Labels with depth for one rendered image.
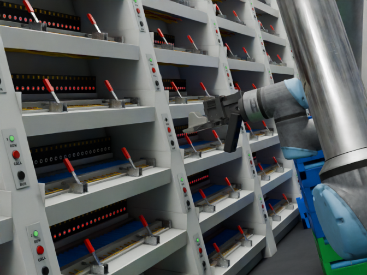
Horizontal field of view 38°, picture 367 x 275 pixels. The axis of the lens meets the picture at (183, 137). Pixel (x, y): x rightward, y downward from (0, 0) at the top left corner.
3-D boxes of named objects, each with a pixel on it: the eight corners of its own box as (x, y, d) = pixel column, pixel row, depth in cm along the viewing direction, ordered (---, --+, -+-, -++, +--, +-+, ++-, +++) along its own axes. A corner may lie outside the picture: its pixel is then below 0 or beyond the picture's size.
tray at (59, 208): (171, 182, 168) (171, 151, 167) (44, 228, 113) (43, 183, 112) (115, 177, 176) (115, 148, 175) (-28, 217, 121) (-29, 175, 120)
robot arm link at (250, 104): (270, 118, 156) (261, 119, 147) (255, 122, 158) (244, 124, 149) (262, 88, 156) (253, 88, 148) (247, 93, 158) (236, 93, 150)
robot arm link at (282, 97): (306, 110, 142) (296, 73, 143) (262, 122, 148) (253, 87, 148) (313, 110, 151) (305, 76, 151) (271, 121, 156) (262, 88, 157)
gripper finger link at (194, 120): (179, 115, 163) (206, 107, 159) (184, 135, 163) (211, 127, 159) (175, 116, 160) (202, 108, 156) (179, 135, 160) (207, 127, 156)
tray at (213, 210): (254, 201, 231) (254, 169, 229) (199, 236, 176) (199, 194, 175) (209, 196, 239) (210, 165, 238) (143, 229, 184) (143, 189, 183)
